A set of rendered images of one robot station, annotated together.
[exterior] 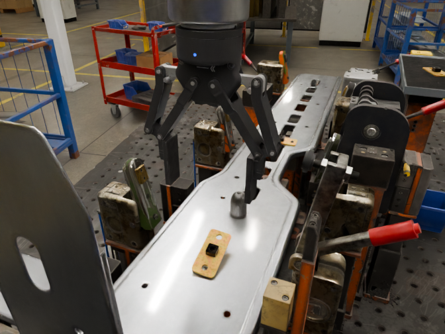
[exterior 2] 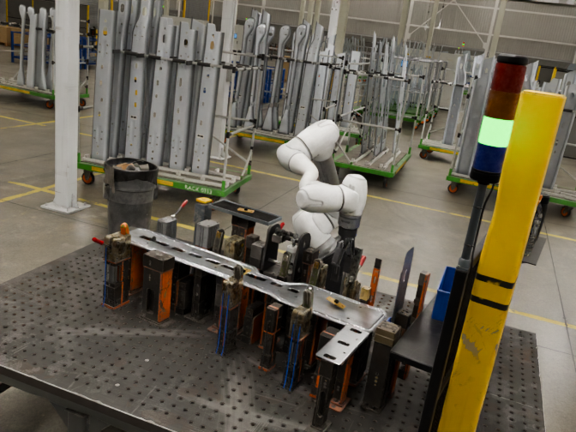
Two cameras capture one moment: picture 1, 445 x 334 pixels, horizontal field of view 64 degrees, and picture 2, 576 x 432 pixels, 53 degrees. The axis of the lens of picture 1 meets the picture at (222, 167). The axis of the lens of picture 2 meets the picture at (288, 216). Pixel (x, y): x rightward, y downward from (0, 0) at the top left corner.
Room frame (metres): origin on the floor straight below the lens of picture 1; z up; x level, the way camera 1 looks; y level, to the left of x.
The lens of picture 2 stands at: (0.48, 2.22, 2.07)
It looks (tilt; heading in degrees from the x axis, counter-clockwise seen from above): 18 degrees down; 275
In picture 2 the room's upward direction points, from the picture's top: 8 degrees clockwise
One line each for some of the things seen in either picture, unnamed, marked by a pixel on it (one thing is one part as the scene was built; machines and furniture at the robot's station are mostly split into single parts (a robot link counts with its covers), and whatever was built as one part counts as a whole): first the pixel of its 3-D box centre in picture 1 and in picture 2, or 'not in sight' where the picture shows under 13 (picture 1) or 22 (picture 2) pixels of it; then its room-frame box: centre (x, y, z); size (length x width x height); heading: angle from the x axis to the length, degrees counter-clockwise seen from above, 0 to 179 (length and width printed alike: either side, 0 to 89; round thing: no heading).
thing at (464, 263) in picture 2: not in sight; (484, 176); (0.14, 0.81, 1.79); 0.07 x 0.07 x 0.57
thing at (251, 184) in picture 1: (251, 176); (347, 264); (0.40, -0.04, 1.17); 0.03 x 0.01 x 0.07; 158
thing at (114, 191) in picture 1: (134, 258); (296, 346); (0.55, 0.19, 0.87); 0.12 x 0.09 x 0.35; 68
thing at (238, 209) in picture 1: (238, 206); not in sight; (0.54, -0.03, 1.02); 0.03 x 0.03 x 0.07
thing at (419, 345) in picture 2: not in sight; (449, 319); (-0.06, -0.01, 1.02); 0.90 x 0.22 x 0.03; 68
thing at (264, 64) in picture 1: (268, 105); (117, 270); (1.47, -0.20, 0.88); 0.15 x 0.11 x 0.36; 68
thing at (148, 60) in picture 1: (146, 71); not in sight; (3.49, 0.76, 0.49); 0.81 x 0.47 x 0.97; 61
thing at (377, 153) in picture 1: (352, 240); (305, 290); (0.56, -0.27, 0.91); 0.07 x 0.05 x 0.42; 68
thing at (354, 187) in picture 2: not in sight; (351, 194); (0.43, 0.02, 1.49); 0.13 x 0.11 x 0.16; 34
